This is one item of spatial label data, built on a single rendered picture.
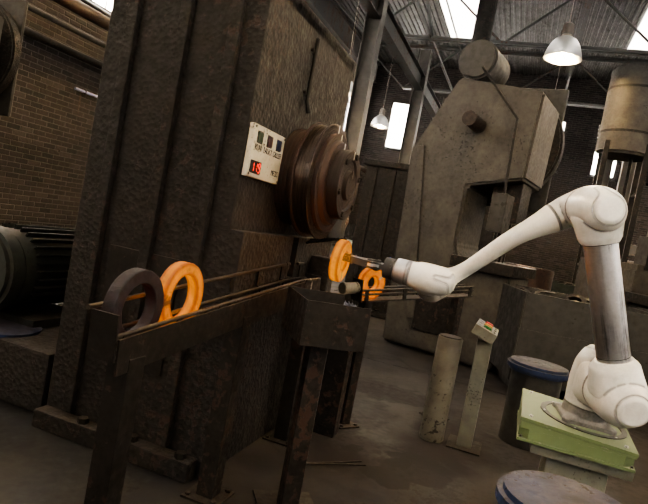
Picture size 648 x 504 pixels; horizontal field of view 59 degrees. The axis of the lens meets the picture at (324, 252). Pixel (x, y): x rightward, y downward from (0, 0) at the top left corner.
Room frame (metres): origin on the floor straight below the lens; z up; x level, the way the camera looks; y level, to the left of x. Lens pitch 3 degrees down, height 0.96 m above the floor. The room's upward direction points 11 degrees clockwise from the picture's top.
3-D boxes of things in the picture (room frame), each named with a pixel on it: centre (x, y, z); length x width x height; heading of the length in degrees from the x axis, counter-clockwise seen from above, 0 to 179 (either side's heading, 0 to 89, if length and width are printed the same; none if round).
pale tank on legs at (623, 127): (10.01, -4.78, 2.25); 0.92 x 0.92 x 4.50
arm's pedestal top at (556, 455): (2.02, -1.02, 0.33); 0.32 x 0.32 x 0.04; 71
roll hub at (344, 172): (2.32, -0.03, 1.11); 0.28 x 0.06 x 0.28; 161
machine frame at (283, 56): (2.49, 0.47, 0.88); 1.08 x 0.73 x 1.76; 161
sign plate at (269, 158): (2.07, 0.27, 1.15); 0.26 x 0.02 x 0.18; 161
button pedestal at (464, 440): (2.76, -0.85, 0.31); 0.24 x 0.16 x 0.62; 161
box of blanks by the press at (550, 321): (4.26, -1.94, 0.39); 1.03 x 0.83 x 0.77; 86
